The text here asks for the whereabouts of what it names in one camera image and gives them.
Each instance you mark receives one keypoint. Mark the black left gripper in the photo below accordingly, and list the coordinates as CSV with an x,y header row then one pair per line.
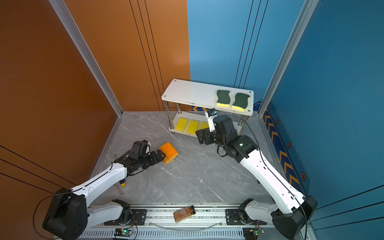
x,y
156,160

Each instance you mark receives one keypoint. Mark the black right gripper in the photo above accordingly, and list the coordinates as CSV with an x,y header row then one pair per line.
x,y
206,133

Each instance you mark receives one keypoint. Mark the orange scrub sponge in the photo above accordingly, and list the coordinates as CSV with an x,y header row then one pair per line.
x,y
167,160
169,150

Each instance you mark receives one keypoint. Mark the large yellow coarse sponge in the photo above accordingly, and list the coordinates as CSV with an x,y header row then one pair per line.
x,y
204,125

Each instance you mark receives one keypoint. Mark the green scouring sponge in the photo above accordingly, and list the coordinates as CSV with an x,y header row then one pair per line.
x,y
223,98
241,102

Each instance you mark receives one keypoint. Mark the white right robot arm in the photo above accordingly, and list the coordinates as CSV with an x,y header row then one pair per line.
x,y
291,209

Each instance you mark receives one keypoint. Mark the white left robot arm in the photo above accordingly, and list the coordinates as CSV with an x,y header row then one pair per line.
x,y
71,212

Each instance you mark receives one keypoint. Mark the white two-tier metal shelf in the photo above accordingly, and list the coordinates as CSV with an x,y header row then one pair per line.
x,y
201,96

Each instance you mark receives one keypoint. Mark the black screwdriver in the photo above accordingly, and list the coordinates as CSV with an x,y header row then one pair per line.
x,y
122,183

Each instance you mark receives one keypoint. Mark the brown spice jar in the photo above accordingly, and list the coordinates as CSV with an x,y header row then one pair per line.
x,y
184,213

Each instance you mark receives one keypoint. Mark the left green circuit board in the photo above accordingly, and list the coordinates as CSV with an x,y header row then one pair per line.
x,y
123,233

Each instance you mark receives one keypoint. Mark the green circuit board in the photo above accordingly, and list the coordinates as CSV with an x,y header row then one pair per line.
x,y
123,233
252,234

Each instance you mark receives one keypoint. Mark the right green circuit board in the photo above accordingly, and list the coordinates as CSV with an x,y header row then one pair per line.
x,y
252,234

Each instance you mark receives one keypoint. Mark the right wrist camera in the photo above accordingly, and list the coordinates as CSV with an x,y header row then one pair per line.
x,y
210,115

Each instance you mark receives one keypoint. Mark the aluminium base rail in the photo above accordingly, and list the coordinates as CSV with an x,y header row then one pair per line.
x,y
156,222

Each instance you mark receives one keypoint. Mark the aluminium corner post right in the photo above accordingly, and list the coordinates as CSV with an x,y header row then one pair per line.
x,y
295,36

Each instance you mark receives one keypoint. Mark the aluminium corner post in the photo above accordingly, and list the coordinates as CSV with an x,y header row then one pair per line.
x,y
295,36
75,34

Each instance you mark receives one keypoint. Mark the aluminium corner post left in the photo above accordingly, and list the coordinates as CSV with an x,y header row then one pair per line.
x,y
75,34

